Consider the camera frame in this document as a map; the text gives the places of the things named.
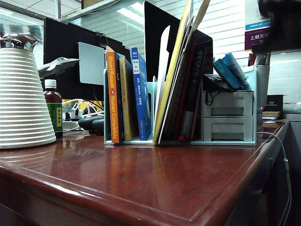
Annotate brown bottle with green label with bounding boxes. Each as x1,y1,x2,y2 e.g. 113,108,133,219
43,79,63,139

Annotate light blue booklet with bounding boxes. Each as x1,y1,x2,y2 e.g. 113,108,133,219
222,52,252,91

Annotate dark patterned notebook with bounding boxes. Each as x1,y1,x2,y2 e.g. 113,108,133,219
160,14,196,142

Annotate white ribbed thermos jug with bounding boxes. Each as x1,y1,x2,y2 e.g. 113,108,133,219
0,33,57,151

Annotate red book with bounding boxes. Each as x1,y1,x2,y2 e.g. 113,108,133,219
173,35,198,143

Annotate dark blue booklet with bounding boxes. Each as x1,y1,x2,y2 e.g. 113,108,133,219
213,58,243,90

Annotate black pouch with cord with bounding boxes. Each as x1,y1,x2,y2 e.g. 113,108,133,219
203,73,236,106

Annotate white cable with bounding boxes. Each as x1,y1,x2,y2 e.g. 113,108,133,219
256,131,292,226

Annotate white pen holder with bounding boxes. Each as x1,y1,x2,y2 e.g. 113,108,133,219
244,64,270,109

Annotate silver model airplane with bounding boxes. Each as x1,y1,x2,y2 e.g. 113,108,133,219
37,57,80,79

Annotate black computer mouse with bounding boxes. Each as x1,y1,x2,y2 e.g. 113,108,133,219
77,115,104,136

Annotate dark book with Chinese title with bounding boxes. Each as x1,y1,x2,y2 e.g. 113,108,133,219
181,35,208,142

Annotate grey monitor stand panel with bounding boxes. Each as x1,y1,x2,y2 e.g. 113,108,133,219
78,42,106,86

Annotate brown cardboard box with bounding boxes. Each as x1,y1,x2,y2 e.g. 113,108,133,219
81,0,118,9

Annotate white horizontal blinds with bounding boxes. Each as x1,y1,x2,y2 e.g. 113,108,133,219
68,0,301,111

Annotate black box with logo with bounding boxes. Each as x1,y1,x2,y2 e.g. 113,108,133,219
266,94,285,112

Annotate white bookshelf drawer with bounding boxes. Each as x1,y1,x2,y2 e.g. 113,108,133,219
202,116,254,142
202,91,254,117

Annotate blue book with white circles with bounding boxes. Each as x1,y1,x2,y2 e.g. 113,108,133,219
130,47,153,141

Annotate black computer monitor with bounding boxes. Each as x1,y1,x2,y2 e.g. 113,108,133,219
43,17,132,101

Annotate leaning books and folders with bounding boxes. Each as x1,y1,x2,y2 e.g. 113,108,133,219
152,0,211,145

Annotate orange Human Compatible book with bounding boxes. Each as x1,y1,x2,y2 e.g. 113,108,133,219
105,46,125,144

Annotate white plastic divider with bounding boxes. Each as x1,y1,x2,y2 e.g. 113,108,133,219
155,25,171,113

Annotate yellow box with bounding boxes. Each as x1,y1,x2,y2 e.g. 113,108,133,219
61,99,104,113

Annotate light blue desktop bookshelf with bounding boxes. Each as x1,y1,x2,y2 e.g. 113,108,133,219
103,65,258,146

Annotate yellow paperback book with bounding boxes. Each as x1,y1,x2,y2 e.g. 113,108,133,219
119,57,139,142

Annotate brown flat box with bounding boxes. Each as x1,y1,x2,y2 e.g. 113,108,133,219
262,111,282,119

